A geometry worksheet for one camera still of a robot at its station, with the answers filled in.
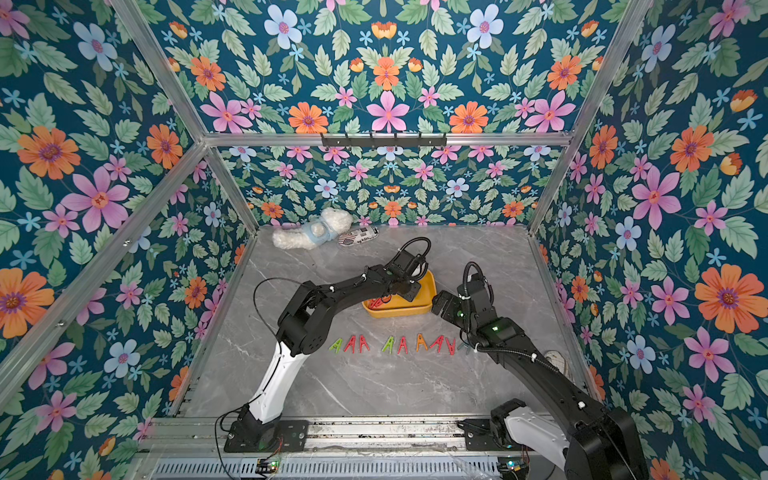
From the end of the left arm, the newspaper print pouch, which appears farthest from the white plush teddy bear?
the end of the left arm

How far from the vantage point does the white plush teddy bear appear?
1046 mm

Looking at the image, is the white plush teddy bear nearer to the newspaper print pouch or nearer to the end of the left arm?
the newspaper print pouch
